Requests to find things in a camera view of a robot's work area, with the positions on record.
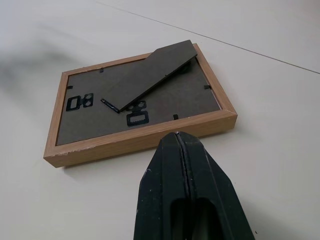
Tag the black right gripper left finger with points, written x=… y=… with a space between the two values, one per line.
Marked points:
x=160 y=190

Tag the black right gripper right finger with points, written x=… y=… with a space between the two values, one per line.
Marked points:
x=217 y=190

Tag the wooden picture frame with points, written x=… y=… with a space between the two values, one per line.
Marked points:
x=140 y=100

